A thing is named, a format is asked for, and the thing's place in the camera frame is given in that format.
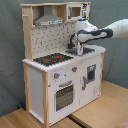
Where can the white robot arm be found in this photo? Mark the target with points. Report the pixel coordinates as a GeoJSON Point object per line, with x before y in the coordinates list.
{"type": "Point", "coordinates": [85, 31]}

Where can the wooden toy kitchen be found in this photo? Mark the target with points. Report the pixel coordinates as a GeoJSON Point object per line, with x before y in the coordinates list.
{"type": "Point", "coordinates": [40, 84]}

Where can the right red stove knob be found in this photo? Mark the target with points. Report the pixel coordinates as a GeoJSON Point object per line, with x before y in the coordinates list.
{"type": "Point", "coordinates": [74, 69]}

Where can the red stove knob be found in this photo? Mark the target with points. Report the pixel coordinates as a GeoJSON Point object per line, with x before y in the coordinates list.
{"type": "Point", "coordinates": [56, 75]}
{"type": "Point", "coordinates": [74, 69]}

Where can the left red stove knob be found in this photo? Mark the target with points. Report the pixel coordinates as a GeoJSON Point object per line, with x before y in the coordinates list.
{"type": "Point", "coordinates": [56, 75]}

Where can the black toy stovetop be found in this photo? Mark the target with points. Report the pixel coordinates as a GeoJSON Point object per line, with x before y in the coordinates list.
{"type": "Point", "coordinates": [52, 59]}

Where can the grey toy sink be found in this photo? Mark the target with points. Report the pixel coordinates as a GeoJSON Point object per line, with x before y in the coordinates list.
{"type": "Point", "coordinates": [87, 50]}

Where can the black toy faucet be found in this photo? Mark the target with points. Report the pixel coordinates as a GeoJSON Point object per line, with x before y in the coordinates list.
{"type": "Point", "coordinates": [71, 45]}

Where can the grey water dispenser panel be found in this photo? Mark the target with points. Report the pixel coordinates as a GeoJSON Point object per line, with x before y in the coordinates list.
{"type": "Point", "coordinates": [91, 73]}

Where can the toy oven door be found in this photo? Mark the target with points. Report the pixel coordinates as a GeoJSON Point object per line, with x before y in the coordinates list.
{"type": "Point", "coordinates": [65, 96]}

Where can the grey range hood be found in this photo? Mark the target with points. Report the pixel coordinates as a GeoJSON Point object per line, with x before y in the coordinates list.
{"type": "Point", "coordinates": [48, 18]}

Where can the toy microwave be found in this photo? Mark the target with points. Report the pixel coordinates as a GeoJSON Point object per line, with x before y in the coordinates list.
{"type": "Point", "coordinates": [78, 11]}

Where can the grey fabric backdrop curtain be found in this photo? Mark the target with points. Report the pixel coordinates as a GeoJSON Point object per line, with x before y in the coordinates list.
{"type": "Point", "coordinates": [102, 13]}

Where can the grey cabinet door handle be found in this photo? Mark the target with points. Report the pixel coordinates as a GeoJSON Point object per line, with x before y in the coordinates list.
{"type": "Point", "coordinates": [84, 83]}

